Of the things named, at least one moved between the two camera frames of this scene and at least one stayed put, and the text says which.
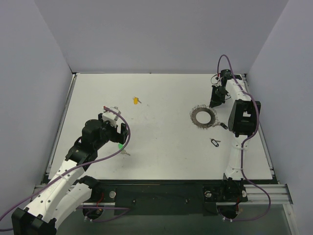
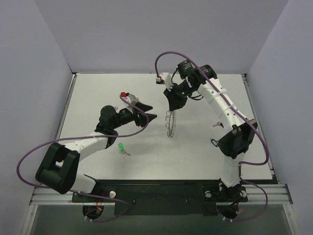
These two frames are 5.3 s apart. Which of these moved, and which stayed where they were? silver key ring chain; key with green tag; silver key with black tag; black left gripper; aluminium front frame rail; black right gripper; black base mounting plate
Moved: black left gripper; black right gripper; silver key ring chain
Stayed: key with green tag; black base mounting plate; aluminium front frame rail; silver key with black tag
